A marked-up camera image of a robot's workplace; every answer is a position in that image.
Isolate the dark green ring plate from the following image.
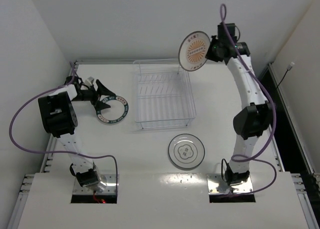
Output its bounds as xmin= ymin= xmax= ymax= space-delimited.
xmin=96 ymin=95 xmax=129 ymax=125

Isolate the orange sunburst plate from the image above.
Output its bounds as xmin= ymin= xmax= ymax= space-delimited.
xmin=178 ymin=30 xmax=211 ymax=72

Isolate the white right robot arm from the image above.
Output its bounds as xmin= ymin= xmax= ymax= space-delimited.
xmin=205 ymin=23 xmax=275 ymax=186

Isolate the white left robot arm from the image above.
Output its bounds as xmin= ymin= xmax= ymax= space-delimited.
xmin=38 ymin=76 xmax=116 ymax=193

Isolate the white plate green rim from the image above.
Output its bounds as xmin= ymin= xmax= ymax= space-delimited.
xmin=167 ymin=133 xmax=206 ymax=171

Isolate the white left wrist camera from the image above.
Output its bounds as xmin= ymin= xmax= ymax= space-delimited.
xmin=84 ymin=76 xmax=95 ymax=87

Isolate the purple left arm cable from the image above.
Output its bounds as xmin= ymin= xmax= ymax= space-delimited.
xmin=9 ymin=61 xmax=119 ymax=190

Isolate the white wire dish rack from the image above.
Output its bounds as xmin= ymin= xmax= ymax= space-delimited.
xmin=132 ymin=58 xmax=197 ymax=130

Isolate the black cable white connector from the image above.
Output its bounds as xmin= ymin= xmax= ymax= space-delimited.
xmin=275 ymin=61 xmax=295 ymax=90

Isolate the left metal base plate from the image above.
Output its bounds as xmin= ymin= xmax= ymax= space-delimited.
xmin=72 ymin=174 xmax=119 ymax=196

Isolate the metal base plate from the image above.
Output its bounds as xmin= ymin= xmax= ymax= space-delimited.
xmin=206 ymin=174 xmax=254 ymax=196
xmin=72 ymin=174 xmax=119 ymax=196

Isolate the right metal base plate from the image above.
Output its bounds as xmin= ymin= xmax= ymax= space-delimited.
xmin=206 ymin=174 xmax=254 ymax=196

